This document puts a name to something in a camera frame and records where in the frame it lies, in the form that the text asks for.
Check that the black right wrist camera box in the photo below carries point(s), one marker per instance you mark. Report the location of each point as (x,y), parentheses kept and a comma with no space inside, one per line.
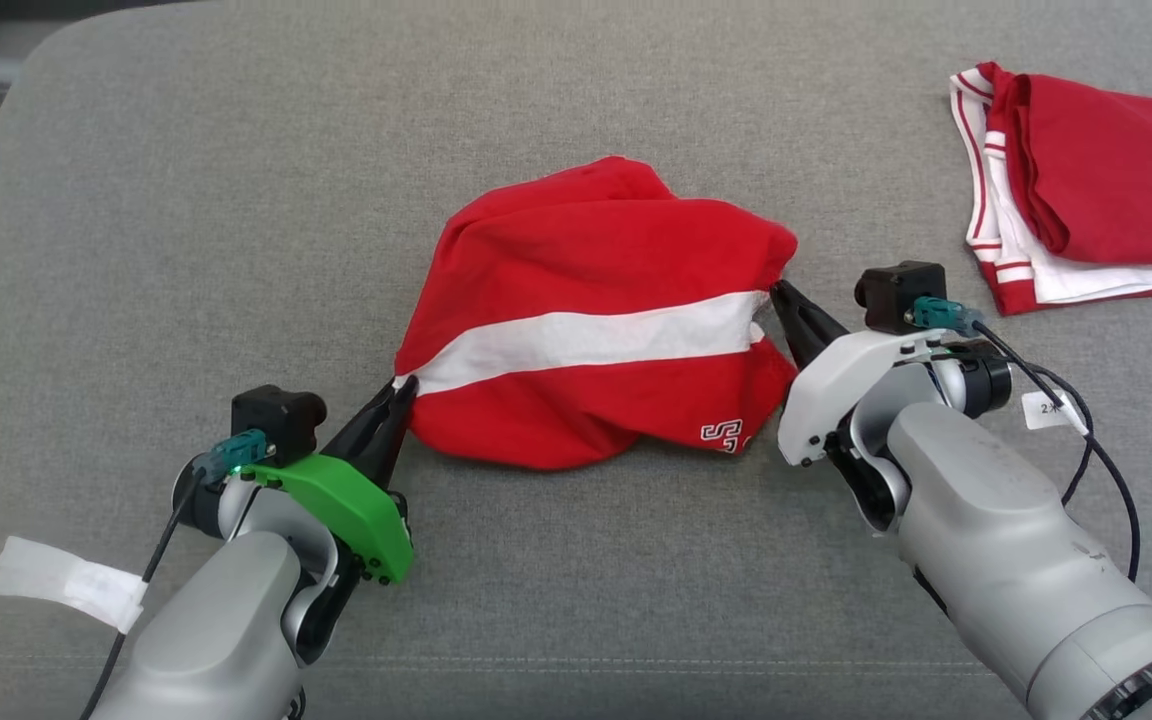
(896,295)

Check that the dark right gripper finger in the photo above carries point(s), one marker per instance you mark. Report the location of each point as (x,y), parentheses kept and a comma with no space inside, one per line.
(818,328)
(793,335)

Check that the red shorts with white stripe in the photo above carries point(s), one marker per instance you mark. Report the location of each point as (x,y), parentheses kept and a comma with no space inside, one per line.
(586,250)

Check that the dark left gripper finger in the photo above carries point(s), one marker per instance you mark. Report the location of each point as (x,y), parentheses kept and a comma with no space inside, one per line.
(394,440)
(364,430)

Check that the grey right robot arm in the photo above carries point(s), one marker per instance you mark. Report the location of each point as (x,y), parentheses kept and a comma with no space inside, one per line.
(1016,540)

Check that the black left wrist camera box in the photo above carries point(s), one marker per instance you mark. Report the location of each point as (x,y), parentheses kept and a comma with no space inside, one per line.
(276,420)

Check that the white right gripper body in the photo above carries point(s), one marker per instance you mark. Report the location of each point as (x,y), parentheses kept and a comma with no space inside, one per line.
(836,385)

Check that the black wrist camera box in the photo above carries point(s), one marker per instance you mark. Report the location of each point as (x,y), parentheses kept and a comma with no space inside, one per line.
(276,420)
(896,295)

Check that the red number 23 jersey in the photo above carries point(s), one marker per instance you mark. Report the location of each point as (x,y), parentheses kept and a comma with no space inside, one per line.
(1106,170)

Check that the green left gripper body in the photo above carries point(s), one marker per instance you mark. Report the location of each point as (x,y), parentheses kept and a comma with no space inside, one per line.
(356,510)

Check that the grey fabric sofa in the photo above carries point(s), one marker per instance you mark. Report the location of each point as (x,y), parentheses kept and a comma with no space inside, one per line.
(236,200)

